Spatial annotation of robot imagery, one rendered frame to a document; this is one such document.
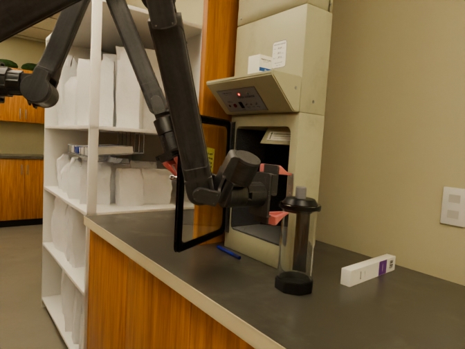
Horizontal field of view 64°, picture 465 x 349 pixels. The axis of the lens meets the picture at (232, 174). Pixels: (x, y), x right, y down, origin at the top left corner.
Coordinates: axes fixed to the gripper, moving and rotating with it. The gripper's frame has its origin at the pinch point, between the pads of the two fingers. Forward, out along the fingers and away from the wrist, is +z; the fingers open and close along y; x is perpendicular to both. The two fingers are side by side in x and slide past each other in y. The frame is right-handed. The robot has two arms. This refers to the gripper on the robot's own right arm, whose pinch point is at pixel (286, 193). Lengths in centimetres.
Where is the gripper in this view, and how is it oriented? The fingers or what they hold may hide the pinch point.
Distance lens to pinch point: 94.3
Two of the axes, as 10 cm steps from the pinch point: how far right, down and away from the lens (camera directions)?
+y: 0.7, -10.0, -0.7
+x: -6.1, -1.0, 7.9
